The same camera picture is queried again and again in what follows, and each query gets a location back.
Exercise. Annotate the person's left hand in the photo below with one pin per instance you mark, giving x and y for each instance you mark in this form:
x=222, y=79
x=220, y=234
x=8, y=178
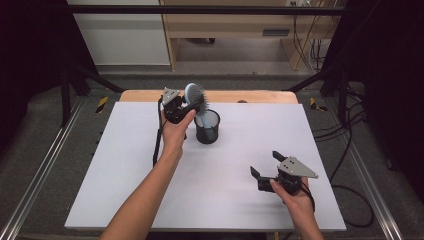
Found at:
x=175, y=135

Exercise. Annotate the black curtain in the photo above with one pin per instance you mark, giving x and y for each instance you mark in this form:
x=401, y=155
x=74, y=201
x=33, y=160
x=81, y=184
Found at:
x=393, y=83
x=30, y=60

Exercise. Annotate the black metal stand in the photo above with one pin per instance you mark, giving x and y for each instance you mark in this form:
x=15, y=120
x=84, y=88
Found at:
x=66, y=96
x=341, y=93

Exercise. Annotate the white table board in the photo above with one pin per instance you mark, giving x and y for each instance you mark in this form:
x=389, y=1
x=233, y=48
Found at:
x=216, y=186

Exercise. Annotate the person's right hand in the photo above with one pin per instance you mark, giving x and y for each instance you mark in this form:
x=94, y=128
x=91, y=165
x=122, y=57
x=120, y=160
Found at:
x=296, y=201

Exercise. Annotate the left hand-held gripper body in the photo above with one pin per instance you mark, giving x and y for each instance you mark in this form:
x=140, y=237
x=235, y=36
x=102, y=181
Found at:
x=172, y=106

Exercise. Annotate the wooden table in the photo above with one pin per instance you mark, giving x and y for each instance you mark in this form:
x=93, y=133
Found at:
x=253, y=96

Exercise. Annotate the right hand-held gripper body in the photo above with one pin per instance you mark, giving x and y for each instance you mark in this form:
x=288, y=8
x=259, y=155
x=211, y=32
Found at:
x=292, y=173

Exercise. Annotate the light wooden desk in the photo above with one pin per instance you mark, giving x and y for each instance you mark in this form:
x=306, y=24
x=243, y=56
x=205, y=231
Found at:
x=226, y=25

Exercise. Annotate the black mesh cup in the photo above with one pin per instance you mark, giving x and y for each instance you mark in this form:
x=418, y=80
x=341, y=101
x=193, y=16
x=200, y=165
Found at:
x=207, y=131

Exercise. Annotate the yellow black tape marker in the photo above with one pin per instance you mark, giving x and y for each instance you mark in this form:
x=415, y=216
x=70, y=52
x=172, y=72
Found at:
x=102, y=104
x=316, y=105

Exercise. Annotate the white cabinet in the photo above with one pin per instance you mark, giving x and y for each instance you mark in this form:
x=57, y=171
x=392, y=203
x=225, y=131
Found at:
x=123, y=40

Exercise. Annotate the aluminium floor rail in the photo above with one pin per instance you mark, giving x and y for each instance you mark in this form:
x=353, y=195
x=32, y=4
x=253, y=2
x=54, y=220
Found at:
x=40, y=173
x=370, y=186

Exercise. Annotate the light blue hairbrush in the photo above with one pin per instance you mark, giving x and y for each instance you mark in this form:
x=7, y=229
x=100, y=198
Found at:
x=197, y=100

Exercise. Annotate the black horizontal frame bar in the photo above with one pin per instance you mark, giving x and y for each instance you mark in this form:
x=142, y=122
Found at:
x=200, y=9

